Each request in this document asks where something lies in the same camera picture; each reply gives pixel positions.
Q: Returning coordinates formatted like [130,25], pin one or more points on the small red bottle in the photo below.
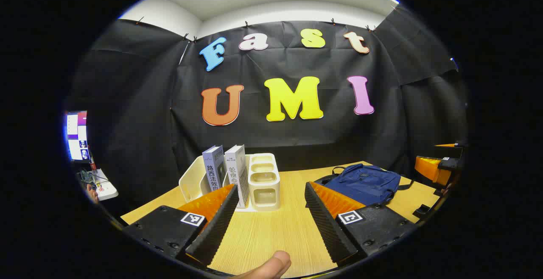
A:
[92,165]

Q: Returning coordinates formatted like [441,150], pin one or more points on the computer monitor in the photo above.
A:
[77,137]

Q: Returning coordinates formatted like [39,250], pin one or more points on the white grey book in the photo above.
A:
[236,168]

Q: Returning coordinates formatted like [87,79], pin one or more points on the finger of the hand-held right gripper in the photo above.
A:
[430,169]
[449,145]

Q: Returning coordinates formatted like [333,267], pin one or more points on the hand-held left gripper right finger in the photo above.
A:
[324,224]

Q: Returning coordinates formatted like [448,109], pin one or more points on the blue grey book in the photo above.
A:
[213,164]

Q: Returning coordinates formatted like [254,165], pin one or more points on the blue schoolbag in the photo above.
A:
[365,183]

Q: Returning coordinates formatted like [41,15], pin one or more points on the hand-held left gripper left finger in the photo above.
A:
[220,224]

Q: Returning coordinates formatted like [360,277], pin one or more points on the cream plastic bookshelf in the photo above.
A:
[264,185]

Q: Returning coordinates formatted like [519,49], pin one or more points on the black backdrop cloth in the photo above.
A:
[297,139]

